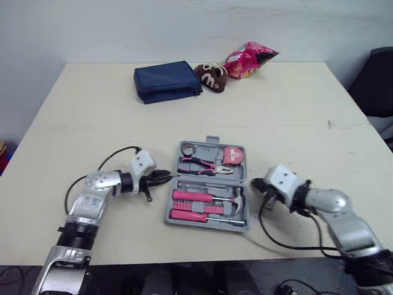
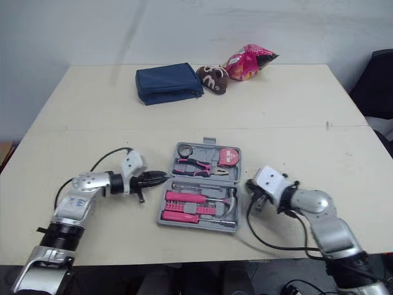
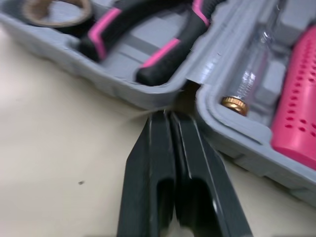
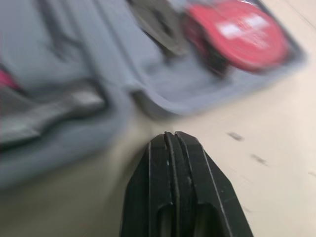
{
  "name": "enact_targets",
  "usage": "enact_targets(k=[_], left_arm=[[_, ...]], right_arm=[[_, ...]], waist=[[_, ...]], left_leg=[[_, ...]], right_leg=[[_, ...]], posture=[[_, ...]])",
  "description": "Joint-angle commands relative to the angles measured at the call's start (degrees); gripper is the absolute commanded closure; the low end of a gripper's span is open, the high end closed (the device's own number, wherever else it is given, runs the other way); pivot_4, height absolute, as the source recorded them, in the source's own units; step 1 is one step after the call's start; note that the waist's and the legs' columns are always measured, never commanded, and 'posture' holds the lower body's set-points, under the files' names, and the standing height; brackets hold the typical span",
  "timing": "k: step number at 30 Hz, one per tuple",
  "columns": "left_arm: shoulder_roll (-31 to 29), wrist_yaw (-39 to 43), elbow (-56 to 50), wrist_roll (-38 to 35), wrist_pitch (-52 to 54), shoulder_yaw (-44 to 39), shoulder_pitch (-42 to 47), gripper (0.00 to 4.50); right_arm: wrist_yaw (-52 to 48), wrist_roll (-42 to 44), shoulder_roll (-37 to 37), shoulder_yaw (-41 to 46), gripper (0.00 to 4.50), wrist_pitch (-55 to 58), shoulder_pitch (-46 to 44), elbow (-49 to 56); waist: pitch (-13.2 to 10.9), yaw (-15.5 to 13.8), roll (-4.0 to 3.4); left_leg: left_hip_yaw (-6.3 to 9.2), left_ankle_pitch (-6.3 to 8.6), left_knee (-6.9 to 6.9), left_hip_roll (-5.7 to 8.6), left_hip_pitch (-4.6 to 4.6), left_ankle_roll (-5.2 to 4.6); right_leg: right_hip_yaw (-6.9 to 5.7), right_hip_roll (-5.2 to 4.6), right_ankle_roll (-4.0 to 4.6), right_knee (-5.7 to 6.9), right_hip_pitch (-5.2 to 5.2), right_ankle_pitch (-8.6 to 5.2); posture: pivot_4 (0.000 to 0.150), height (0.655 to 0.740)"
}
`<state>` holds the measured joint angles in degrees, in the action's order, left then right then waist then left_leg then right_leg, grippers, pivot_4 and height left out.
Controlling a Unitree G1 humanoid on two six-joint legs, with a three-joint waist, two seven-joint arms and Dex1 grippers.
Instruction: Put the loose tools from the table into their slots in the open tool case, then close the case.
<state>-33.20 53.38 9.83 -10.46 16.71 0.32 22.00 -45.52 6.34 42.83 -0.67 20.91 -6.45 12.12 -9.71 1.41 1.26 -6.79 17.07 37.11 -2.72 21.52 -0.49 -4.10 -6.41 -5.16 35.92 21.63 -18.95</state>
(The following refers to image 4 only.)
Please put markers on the black roll of tape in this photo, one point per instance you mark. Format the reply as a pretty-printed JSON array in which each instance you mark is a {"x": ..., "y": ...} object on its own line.
[{"x": 158, "y": 27}]

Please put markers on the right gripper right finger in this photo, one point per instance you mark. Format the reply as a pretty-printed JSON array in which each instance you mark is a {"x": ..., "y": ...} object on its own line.
[{"x": 205, "y": 187}]

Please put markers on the grey tool case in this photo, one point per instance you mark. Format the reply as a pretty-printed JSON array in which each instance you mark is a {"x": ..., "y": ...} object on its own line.
[{"x": 81, "y": 61}]

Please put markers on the red tape measure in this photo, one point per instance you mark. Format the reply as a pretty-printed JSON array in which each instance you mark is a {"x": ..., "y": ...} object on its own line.
[{"x": 237, "y": 34}]

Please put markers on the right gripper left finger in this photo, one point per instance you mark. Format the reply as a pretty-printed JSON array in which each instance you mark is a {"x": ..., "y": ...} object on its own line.
[{"x": 153, "y": 187}]

